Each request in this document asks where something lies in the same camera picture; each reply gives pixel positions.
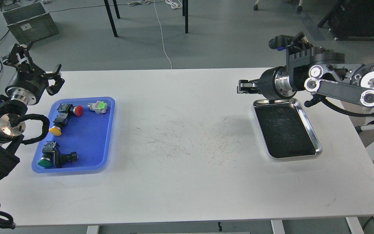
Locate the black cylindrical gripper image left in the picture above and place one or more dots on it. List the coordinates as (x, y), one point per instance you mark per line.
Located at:
(28, 79)

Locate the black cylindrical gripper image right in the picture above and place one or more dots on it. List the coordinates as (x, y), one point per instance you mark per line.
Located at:
(274, 83)

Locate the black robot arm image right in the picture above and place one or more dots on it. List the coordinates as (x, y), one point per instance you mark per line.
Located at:
(322, 72)

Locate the silver metal tray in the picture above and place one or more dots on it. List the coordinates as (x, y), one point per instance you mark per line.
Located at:
(288, 136)

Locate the blue plastic tray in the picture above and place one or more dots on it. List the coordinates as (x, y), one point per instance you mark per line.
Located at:
(88, 136)

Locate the grey plastic crate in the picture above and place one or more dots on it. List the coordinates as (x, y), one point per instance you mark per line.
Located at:
(30, 23)

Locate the green grey connector block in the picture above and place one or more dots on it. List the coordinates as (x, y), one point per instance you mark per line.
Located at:
(99, 107)

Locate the black table leg left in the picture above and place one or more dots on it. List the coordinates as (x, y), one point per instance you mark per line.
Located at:
(110, 16)

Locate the black table leg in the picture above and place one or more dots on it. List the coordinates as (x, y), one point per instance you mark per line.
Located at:
(110, 16)
(185, 10)

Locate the black table leg right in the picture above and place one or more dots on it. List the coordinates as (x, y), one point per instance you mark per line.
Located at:
(185, 10)

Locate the black equipment case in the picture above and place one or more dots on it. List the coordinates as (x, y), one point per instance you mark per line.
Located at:
(351, 20)

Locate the yellow push button switch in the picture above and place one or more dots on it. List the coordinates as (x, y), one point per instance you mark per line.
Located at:
(61, 120)

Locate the red push button switch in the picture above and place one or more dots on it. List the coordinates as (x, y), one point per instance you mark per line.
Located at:
(71, 109)

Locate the green push button switch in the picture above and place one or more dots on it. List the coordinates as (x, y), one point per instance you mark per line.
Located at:
(50, 155)

